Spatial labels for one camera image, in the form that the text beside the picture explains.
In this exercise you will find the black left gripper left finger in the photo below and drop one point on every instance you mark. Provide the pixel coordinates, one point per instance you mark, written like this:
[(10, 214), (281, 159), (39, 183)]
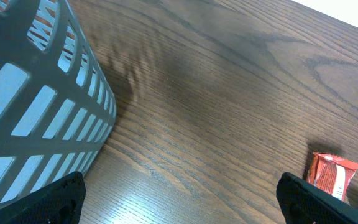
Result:
[(56, 203)]

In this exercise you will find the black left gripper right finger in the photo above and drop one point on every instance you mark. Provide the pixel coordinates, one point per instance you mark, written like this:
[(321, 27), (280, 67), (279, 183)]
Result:
[(301, 202)]

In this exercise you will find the red white snack bar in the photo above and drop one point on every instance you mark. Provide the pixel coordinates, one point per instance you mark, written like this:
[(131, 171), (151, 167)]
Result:
[(331, 174)]

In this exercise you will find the grey plastic mesh basket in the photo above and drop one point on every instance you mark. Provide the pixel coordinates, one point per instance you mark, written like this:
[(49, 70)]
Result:
[(56, 106)]

